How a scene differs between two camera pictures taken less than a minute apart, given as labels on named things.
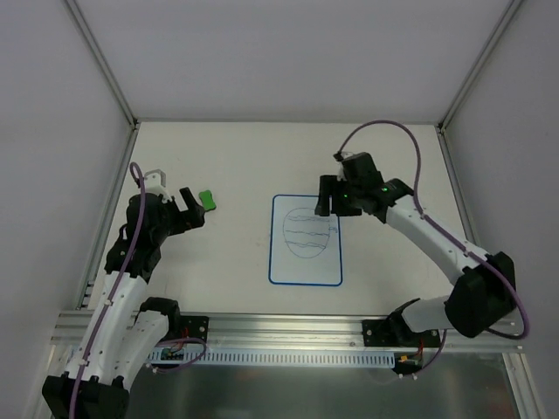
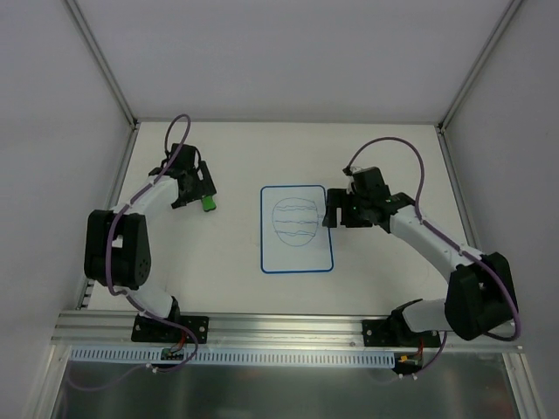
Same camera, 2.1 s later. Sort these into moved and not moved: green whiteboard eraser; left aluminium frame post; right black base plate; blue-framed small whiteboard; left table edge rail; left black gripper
Moved: blue-framed small whiteboard; left black gripper
Not moved: left table edge rail; green whiteboard eraser; left aluminium frame post; right black base plate
